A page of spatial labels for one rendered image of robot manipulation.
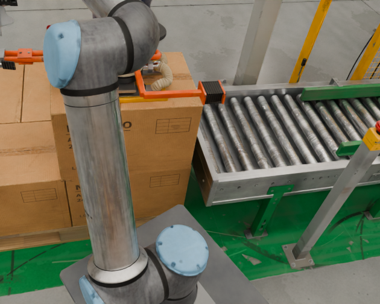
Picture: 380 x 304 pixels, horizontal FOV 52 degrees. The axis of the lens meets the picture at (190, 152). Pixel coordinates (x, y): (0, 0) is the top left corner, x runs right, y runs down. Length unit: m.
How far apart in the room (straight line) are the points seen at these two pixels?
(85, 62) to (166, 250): 0.54
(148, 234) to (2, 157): 0.87
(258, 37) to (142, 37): 2.23
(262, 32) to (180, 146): 1.46
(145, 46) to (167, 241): 0.52
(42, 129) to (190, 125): 0.79
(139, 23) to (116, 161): 0.28
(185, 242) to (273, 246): 1.37
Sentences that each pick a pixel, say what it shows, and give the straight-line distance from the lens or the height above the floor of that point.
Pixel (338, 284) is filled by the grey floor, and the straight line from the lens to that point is 2.43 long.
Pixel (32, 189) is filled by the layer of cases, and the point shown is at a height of 0.50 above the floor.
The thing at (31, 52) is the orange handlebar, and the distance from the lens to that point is 1.60.
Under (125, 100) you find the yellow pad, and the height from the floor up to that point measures 0.96.
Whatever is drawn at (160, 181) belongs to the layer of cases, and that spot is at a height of 0.45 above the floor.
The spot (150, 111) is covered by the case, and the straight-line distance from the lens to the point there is 1.57.
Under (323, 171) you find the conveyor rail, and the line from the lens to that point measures 2.04.
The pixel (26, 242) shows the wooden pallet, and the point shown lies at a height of 0.02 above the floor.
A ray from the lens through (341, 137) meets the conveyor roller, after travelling 2.36.
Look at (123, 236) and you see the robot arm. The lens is 0.92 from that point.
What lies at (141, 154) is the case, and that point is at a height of 0.68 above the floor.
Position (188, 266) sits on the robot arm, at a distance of 1.04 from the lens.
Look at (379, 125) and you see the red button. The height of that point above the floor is 1.04.
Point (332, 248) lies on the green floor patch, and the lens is 2.54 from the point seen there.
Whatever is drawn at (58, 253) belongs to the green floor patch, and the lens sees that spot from 2.26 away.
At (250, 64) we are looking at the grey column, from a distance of 3.10.
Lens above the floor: 1.96
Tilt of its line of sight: 46 degrees down
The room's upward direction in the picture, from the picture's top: 11 degrees clockwise
